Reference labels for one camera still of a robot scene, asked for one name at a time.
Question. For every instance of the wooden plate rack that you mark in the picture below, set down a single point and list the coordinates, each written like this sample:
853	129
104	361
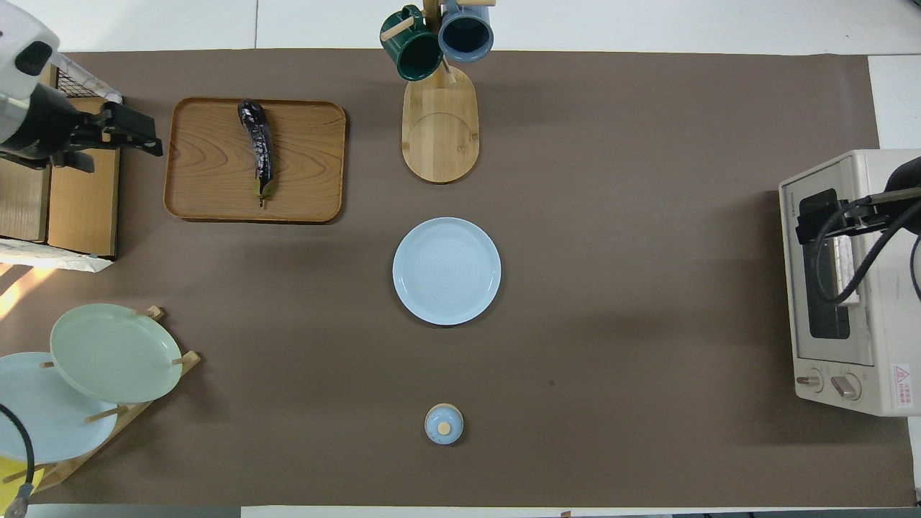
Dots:
191	360

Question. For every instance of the beige toaster oven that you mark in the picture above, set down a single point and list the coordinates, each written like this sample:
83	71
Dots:
892	324

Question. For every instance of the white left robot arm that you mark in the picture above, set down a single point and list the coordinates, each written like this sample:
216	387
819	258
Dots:
18	43

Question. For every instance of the dark green mug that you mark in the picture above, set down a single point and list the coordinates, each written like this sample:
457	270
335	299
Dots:
414	54

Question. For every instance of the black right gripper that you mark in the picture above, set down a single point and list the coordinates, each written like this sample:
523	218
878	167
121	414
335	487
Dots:
908	194

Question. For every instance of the small blue lid wooden knob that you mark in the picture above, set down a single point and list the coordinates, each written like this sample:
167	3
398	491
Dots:
444	424

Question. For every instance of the brown paper table mat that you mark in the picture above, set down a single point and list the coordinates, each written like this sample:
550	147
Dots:
611	324

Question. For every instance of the rectangular wooden tray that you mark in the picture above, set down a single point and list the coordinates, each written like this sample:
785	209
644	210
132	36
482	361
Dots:
309	165

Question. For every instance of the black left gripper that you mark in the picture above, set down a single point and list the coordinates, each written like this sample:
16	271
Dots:
36	122

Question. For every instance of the small oven knob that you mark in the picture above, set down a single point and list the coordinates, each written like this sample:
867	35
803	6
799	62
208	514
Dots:
811	381

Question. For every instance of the pale green plate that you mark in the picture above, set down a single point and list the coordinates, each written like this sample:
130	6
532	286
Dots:
115	352

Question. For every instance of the toaster oven glass door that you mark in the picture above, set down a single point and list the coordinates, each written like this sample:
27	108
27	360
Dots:
827	316

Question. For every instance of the wooden mug tree stand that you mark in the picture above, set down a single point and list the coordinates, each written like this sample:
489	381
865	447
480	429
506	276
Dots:
440	137

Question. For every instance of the yellow plate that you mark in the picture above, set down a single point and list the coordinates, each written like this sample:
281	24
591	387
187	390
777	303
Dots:
11	475

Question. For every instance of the large oven knob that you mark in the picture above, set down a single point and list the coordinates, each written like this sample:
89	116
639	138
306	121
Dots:
846	387

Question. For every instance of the light blue racked plate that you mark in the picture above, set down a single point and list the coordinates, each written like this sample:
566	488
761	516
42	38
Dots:
50	424

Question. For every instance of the light blue serving plate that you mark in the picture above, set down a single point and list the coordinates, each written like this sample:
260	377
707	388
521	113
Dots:
446	272

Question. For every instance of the dark purple eggplant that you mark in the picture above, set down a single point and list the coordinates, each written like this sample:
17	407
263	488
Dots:
259	144

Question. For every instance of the blue mug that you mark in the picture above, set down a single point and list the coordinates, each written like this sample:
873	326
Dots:
466	36

